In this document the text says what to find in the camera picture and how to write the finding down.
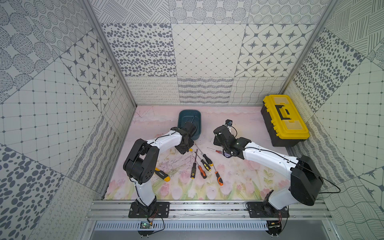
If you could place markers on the orange handle short screwdriver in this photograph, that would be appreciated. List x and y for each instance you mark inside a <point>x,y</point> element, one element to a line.
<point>203,174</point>

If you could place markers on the teal plastic storage box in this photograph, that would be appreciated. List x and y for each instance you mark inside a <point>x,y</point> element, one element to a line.
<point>186,116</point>

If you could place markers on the orange black handle screwdriver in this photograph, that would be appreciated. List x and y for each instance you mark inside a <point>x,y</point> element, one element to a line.
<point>219,179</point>

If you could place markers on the black yellow utility knife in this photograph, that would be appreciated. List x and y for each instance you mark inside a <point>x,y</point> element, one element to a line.
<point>162,175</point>

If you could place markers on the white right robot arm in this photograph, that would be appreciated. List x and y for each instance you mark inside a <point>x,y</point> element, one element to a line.
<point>305,179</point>

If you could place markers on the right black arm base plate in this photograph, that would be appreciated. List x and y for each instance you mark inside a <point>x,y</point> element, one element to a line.
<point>258,209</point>

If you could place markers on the black yellow tip screwdriver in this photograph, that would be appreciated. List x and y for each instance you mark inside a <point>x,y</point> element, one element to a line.
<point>208,160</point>

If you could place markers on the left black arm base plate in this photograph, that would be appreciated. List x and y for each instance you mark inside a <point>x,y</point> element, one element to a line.
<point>155,210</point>

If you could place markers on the yellow black toolbox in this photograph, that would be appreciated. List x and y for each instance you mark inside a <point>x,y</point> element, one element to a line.
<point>283,121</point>

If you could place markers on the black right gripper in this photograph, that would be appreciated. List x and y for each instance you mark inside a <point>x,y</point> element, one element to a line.
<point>216,142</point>

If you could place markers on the aluminium mounting rail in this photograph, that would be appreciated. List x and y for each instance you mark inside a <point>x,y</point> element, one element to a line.
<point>202,210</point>

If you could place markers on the purple clear handle screwdriver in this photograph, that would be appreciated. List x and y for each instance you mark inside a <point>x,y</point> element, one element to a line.
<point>217,151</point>

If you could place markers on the black yellow collar screwdriver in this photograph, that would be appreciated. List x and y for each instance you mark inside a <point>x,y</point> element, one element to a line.
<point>194,167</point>

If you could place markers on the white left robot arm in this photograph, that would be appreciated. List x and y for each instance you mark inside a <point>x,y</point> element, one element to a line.
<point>142,160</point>

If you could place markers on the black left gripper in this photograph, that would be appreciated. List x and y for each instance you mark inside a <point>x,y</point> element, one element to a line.
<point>184,145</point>

